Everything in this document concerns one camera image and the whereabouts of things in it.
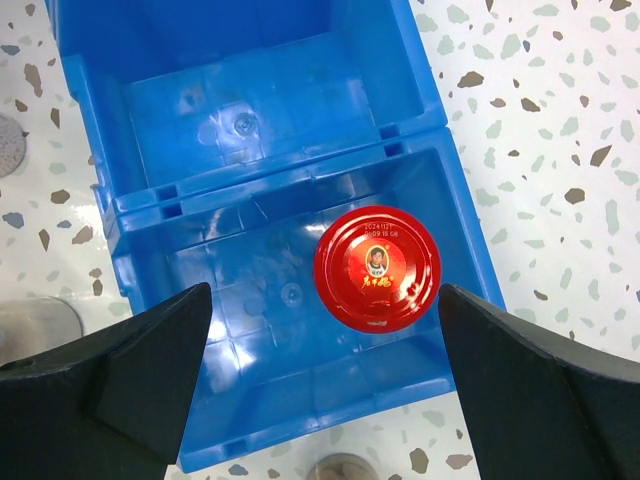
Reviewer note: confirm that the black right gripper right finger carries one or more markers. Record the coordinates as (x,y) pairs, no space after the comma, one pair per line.
(539,405)

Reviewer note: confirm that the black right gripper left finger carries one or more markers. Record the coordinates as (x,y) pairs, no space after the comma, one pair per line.
(111,405)

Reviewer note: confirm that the red-lid sauce jar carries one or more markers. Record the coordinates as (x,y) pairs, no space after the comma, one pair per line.
(377,269)

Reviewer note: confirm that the blue three-compartment plastic bin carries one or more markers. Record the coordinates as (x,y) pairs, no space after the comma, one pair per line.
(258,147)

